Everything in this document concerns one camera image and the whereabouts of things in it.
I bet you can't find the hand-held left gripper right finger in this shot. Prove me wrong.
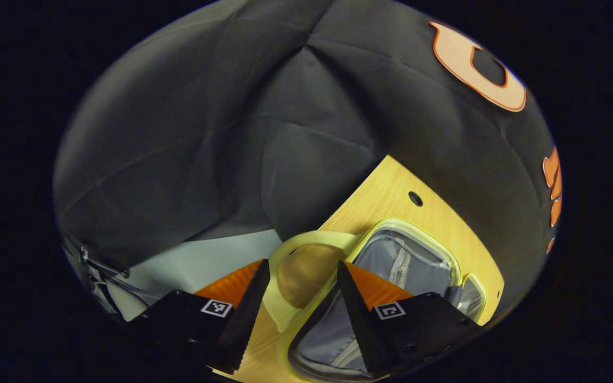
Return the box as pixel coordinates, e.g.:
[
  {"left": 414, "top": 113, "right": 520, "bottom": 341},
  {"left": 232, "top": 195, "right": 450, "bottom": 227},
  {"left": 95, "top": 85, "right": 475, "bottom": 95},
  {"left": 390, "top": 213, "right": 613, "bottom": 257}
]
[{"left": 337, "top": 261, "right": 483, "bottom": 378}]

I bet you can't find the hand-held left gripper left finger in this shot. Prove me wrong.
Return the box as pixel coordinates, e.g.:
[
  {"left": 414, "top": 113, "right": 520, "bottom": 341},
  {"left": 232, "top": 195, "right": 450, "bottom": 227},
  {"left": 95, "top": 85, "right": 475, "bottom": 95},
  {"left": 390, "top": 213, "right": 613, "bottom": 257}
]
[{"left": 126, "top": 259, "right": 271, "bottom": 374}]

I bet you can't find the pale yellow suitcase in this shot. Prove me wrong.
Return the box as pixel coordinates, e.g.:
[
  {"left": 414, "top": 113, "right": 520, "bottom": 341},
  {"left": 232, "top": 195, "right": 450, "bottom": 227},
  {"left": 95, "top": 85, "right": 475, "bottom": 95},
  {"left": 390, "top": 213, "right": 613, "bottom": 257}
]
[{"left": 262, "top": 218, "right": 488, "bottom": 382}]

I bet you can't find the black backdrop cloth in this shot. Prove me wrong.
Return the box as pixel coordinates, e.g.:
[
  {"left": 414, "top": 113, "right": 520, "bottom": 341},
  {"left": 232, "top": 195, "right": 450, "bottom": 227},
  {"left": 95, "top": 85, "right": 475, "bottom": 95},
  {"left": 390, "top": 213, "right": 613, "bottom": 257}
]
[{"left": 54, "top": 0, "right": 562, "bottom": 320}]

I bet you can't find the dark cable bundle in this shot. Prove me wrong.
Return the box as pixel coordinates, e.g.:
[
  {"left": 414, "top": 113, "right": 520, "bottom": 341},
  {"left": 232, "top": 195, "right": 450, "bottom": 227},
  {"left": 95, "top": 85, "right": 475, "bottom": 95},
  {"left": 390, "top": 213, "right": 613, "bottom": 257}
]
[{"left": 62, "top": 234, "right": 163, "bottom": 320}]

